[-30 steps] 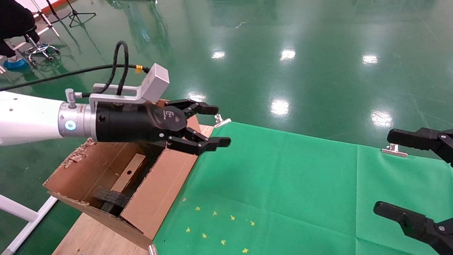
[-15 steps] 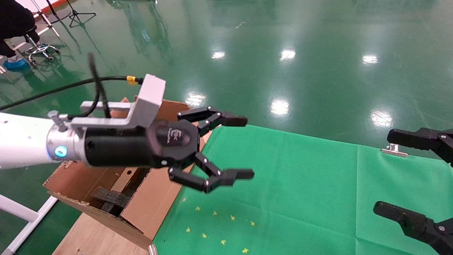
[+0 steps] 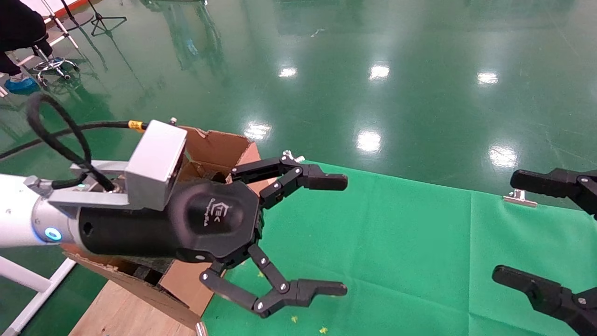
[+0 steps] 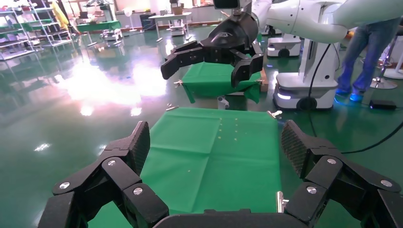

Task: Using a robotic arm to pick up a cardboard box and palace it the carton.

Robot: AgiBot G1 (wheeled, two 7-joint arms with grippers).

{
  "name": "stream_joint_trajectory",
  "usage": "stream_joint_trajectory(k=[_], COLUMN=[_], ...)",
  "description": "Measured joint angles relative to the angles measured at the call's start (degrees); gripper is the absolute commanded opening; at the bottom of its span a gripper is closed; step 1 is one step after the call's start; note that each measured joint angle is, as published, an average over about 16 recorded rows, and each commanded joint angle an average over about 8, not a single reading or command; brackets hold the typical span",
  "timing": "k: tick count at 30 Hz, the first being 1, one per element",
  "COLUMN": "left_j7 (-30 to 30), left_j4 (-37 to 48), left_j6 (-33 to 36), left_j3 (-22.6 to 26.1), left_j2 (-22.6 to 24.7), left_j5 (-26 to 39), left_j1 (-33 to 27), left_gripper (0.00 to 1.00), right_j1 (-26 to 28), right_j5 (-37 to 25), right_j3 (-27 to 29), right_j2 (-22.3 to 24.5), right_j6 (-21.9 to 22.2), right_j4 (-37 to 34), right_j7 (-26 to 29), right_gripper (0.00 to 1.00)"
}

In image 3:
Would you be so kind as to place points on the blue shoe cover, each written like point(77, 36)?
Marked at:
point(21, 85)

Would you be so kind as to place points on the silver camera mount bracket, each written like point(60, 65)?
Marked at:
point(88, 198)

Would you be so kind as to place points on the black tripod microphone stand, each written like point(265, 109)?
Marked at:
point(105, 19)

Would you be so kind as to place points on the green table cloth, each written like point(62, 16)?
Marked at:
point(419, 256)

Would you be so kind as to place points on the metal cloth clip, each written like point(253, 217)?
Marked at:
point(287, 155)
point(518, 199)
point(201, 330)

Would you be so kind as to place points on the seated person in black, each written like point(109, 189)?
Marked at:
point(18, 23)

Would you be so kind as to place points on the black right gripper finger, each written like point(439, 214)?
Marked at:
point(559, 184)
point(559, 303)

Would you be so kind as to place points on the large open cardboard carton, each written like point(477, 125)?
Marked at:
point(186, 284)

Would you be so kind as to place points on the chrome swivel stool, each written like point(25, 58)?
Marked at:
point(51, 65)

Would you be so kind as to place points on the white T-foot post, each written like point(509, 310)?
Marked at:
point(23, 275)

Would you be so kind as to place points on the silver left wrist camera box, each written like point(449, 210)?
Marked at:
point(154, 163)

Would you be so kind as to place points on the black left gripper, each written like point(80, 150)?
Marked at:
point(214, 219)

